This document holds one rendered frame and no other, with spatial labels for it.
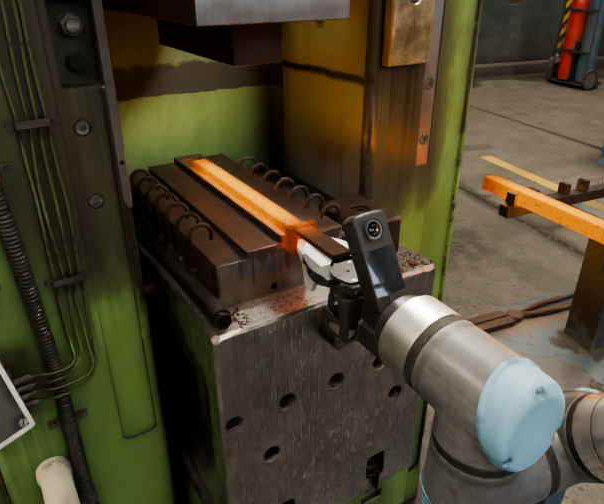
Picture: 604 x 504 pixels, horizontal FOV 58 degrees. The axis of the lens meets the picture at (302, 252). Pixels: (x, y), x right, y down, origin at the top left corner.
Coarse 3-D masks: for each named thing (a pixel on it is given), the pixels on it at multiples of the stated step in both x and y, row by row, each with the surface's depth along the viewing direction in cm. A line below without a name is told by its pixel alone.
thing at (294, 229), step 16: (208, 160) 102; (208, 176) 96; (224, 176) 94; (240, 192) 87; (256, 192) 87; (256, 208) 82; (272, 208) 81; (288, 224) 76; (304, 224) 74; (288, 240) 74; (320, 240) 70; (336, 256) 67
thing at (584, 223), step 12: (492, 180) 96; (504, 180) 96; (492, 192) 97; (504, 192) 94; (516, 192) 92; (528, 192) 91; (528, 204) 90; (540, 204) 88; (552, 204) 86; (564, 204) 86; (552, 216) 86; (564, 216) 84; (576, 216) 82; (588, 216) 82; (576, 228) 82; (588, 228) 80; (600, 228) 79; (600, 240) 79
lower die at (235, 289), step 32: (224, 160) 107; (160, 192) 95; (192, 192) 92; (224, 192) 89; (192, 224) 83; (224, 224) 80; (256, 224) 80; (320, 224) 80; (224, 256) 73; (256, 256) 73; (288, 256) 76; (224, 288) 73; (256, 288) 76
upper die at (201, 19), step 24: (120, 0) 78; (144, 0) 70; (168, 0) 62; (192, 0) 57; (216, 0) 58; (240, 0) 59; (264, 0) 60; (288, 0) 62; (312, 0) 63; (336, 0) 65; (192, 24) 58; (216, 24) 59
